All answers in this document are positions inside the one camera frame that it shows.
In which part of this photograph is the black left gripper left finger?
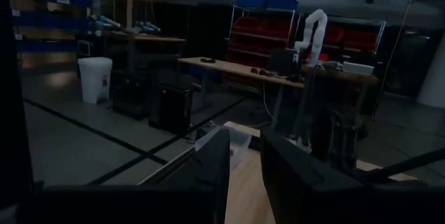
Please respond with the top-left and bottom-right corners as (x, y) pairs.
(20, 128), (232, 224)

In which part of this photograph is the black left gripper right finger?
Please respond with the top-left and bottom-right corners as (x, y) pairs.
(260, 128), (445, 224)

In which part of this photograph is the clear plastic bin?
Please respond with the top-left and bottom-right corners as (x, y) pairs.
(194, 125), (252, 170)

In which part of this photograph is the large black computer tower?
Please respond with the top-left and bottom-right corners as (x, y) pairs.
(148, 83), (194, 136)

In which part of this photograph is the wooden workbench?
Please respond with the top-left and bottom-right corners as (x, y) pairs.
(177, 56), (307, 131)

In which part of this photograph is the dark workbench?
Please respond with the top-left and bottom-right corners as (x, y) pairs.
(300, 64), (380, 138)

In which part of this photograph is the small black computer tower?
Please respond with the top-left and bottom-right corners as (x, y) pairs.
(110, 70), (154, 121)

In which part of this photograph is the white box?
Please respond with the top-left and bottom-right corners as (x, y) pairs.
(342, 61), (375, 77)

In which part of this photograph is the wooden side table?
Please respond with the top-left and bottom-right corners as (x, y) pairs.
(104, 31), (187, 79)

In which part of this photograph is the white trash bin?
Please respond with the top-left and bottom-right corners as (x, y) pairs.
(77, 56), (113, 105)

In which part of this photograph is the red bin shelf rack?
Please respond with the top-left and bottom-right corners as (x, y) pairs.
(325, 18), (387, 65)
(227, 3), (300, 82)

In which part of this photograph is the blue storage bin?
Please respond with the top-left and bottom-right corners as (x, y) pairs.
(236, 0), (268, 9)
(266, 0), (300, 11)

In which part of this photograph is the shelving with blue bins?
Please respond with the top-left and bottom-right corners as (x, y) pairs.
(6, 0), (93, 74)

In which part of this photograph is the yellow hanging cable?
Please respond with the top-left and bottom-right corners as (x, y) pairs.
(377, 0), (423, 113)

